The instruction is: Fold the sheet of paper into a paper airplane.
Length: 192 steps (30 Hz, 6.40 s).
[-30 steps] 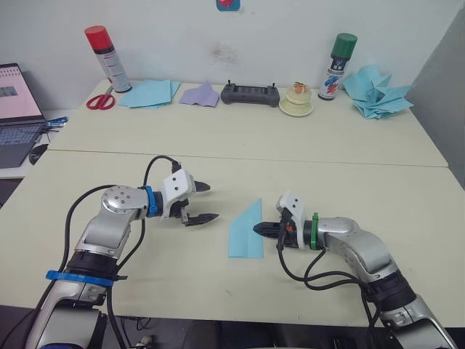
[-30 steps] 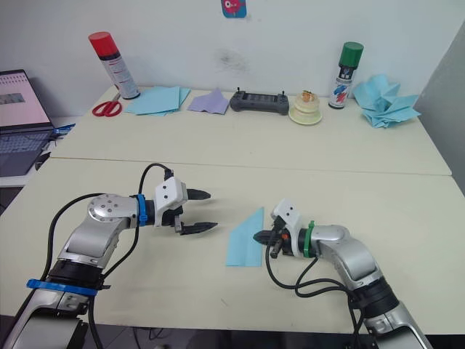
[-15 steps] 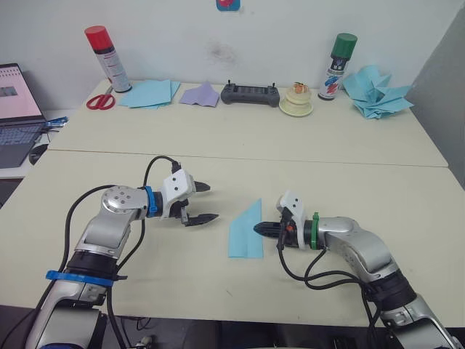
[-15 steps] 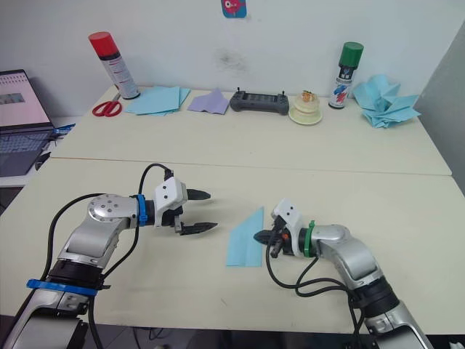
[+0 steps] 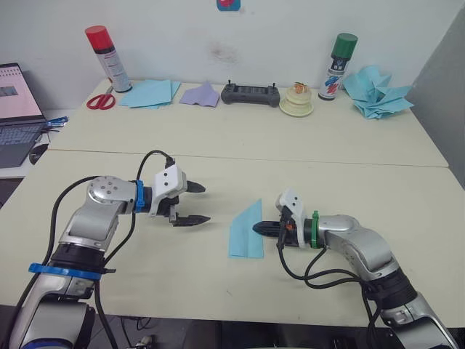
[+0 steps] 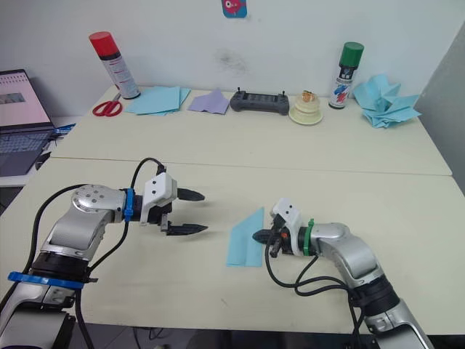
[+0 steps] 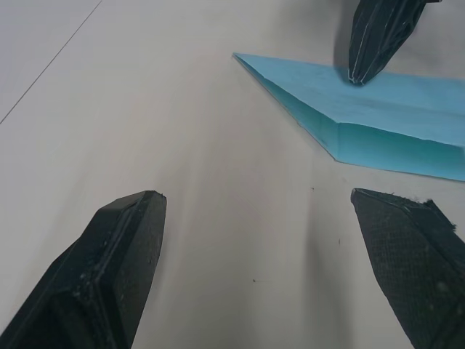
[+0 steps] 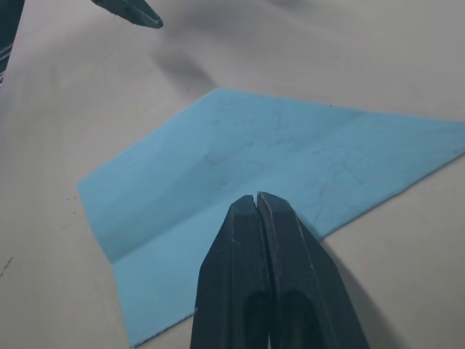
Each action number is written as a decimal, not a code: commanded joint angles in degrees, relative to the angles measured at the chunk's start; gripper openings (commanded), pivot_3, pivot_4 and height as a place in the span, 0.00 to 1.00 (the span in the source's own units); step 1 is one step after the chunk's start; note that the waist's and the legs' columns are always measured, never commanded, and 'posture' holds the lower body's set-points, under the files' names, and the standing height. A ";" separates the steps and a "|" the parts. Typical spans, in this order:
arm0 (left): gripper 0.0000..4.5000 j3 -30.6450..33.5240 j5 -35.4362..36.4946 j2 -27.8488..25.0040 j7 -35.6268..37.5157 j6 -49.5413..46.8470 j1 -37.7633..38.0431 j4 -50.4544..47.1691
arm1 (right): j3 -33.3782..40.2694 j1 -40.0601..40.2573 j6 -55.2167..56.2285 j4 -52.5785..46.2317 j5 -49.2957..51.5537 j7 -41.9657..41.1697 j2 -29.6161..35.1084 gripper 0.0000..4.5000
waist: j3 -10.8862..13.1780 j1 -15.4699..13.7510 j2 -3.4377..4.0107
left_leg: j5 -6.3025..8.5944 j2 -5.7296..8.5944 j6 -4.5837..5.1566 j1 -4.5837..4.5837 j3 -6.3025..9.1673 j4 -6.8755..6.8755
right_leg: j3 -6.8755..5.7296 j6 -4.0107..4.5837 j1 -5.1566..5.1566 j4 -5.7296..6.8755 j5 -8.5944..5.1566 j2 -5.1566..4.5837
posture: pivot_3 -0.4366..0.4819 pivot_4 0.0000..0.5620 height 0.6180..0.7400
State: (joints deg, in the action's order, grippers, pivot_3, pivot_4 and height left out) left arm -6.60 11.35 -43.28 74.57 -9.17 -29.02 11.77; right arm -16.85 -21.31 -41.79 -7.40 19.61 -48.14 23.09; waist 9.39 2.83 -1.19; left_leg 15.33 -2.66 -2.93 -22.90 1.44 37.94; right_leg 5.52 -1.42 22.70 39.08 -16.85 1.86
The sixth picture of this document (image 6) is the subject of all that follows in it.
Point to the grey open laptop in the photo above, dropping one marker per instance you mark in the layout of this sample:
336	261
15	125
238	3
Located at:
22	109

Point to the blue plastic strips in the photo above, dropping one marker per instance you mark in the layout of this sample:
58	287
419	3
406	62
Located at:
63	129

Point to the light blue paper stack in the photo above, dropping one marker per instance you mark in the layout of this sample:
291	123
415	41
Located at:
158	100

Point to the dark grey handheld controller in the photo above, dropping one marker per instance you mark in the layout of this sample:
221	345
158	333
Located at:
259	102

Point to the cream stacked toy cake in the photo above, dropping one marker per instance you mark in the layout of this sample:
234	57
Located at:
306	111

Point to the blue and pink wall sticker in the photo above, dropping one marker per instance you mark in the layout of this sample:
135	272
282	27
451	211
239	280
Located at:
234	9

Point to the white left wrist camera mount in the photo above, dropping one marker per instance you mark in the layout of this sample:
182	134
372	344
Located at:
160	189

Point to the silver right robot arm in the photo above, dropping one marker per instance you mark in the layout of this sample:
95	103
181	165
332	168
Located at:
345	247

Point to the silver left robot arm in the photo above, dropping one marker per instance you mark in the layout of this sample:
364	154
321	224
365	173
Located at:
83	225

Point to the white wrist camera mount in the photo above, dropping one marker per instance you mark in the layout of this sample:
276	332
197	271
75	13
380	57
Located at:
160	189
287	212

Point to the purple paper airplane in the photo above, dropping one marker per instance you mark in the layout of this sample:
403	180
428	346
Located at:
210	103

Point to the crumpled light blue paper pile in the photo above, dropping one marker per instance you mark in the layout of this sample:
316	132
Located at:
385	103

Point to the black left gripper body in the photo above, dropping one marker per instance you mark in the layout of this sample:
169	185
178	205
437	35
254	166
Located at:
158	216

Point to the green cap spray can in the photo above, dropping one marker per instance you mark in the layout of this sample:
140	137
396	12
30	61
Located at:
345	80

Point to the red cap spray can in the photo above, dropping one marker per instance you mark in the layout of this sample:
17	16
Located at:
118	69

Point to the light blue paper sheet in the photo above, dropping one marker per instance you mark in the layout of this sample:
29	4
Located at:
243	243

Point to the small black clip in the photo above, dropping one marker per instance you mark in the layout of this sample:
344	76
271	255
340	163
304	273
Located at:
43	160

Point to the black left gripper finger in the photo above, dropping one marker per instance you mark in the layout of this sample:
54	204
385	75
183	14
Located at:
187	230
190	195

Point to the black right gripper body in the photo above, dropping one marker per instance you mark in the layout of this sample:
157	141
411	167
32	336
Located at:
285	241

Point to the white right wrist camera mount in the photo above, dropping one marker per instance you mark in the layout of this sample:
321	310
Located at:
287	212

